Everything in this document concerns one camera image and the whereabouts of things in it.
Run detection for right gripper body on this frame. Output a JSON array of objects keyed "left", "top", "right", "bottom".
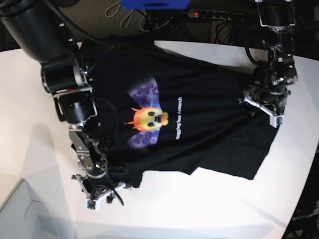
[{"left": 71, "top": 172, "right": 131, "bottom": 202}]

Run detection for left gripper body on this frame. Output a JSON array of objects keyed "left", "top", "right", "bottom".
[{"left": 239, "top": 84, "right": 291, "bottom": 116}]

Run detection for black printed t-shirt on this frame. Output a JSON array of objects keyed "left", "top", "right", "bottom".
[{"left": 80, "top": 41, "right": 278, "bottom": 188}]

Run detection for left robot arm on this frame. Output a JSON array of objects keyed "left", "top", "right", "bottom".
[{"left": 243, "top": 0, "right": 298, "bottom": 127}]

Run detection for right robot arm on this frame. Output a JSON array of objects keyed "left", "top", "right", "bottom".
[{"left": 0, "top": 0, "right": 126, "bottom": 210}]

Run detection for white bin at table corner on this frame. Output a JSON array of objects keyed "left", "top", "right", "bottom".
[{"left": 0, "top": 180, "right": 76, "bottom": 239}]

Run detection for black power strip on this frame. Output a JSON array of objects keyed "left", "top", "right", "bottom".
[{"left": 188, "top": 9, "right": 244, "bottom": 22}]

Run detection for blue plastic box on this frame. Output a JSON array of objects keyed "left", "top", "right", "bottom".
[{"left": 121, "top": 0, "right": 191, "bottom": 9}]

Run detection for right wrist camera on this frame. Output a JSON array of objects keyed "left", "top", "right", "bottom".
[{"left": 85, "top": 198, "right": 100, "bottom": 211}]

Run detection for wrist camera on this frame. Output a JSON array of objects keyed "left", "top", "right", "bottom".
[
  {"left": 85, "top": 198, "right": 100, "bottom": 211},
  {"left": 269, "top": 115, "right": 285, "bottom": 128}
]

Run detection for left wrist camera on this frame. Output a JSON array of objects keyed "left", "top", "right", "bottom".
[{"left": 269, "top": 115, "right": 285, "bottom": 128}]

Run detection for grey looped cable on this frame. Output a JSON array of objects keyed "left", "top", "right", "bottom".
[{"left": 104, "top": 0, "right": 172, "bottom": 32}]

